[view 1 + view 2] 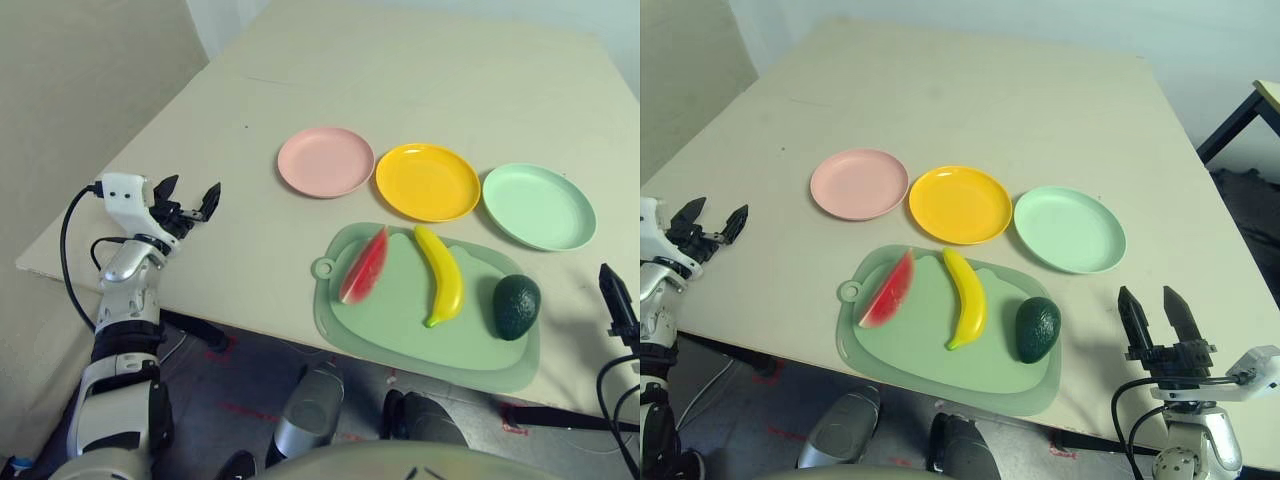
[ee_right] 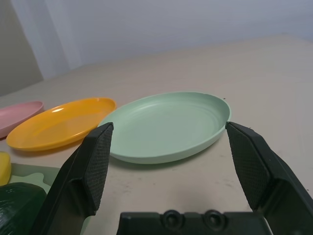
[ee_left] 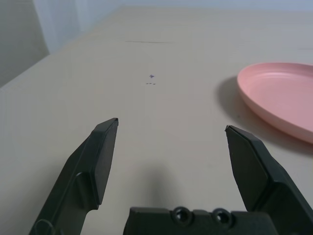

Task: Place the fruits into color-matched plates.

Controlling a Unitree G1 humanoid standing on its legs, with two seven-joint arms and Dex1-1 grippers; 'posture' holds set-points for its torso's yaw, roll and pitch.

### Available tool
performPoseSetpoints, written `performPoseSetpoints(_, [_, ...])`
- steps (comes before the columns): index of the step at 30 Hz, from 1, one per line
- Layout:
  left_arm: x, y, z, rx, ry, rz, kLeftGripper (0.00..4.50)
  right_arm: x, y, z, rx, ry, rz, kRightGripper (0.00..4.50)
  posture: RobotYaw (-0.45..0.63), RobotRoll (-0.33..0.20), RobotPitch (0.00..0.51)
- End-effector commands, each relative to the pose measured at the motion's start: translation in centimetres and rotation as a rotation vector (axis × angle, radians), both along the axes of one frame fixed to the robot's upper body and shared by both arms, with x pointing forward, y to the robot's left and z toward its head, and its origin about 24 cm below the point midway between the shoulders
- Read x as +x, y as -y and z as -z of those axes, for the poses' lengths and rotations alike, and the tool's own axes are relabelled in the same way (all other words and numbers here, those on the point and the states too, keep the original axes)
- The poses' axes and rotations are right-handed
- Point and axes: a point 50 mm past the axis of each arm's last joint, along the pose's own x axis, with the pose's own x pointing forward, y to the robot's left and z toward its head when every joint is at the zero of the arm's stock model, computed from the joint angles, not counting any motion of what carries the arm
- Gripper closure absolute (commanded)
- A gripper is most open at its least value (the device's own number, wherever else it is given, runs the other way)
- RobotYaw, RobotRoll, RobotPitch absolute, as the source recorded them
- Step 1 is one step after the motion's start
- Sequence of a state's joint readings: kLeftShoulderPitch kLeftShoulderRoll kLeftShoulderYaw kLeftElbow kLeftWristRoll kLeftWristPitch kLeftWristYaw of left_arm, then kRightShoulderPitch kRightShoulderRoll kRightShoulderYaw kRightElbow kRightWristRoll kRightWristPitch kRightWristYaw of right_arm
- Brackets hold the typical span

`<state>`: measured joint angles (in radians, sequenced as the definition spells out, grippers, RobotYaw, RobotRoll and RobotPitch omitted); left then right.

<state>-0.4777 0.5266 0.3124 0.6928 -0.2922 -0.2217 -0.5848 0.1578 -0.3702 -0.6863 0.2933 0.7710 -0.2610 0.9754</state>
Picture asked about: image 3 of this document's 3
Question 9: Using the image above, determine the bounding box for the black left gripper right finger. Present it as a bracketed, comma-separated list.
[224, 125, 313, 235]

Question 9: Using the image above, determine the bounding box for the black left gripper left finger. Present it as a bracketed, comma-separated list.
[28, 117, 119, 235]

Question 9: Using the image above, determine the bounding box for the pink round plate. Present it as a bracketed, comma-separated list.
[236, 62, 313, 145]

